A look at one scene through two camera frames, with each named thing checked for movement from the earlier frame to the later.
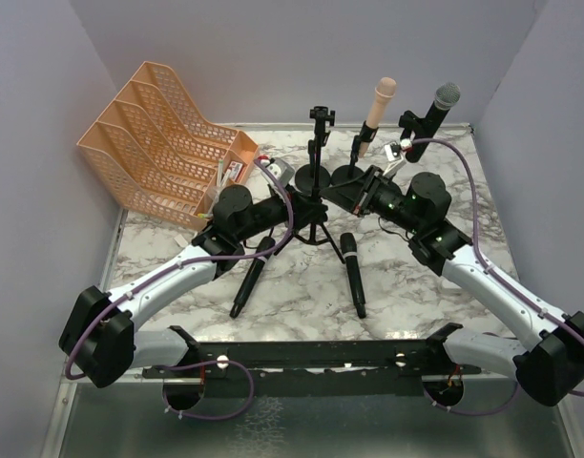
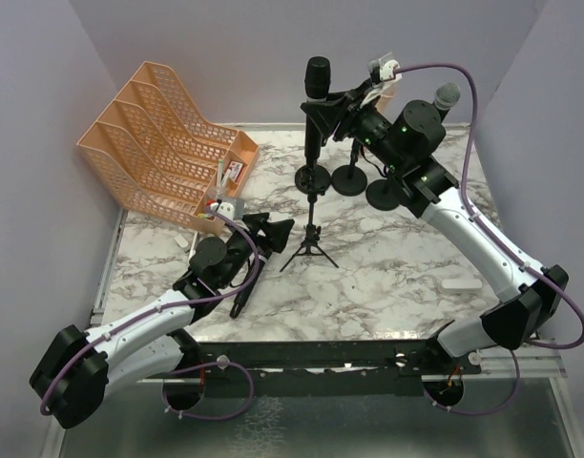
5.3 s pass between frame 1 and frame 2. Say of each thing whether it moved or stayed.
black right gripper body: moved
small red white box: stayed
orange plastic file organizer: stayed
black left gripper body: moved
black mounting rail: stayed
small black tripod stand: moved
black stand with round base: stayed
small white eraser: stayed
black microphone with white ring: moved
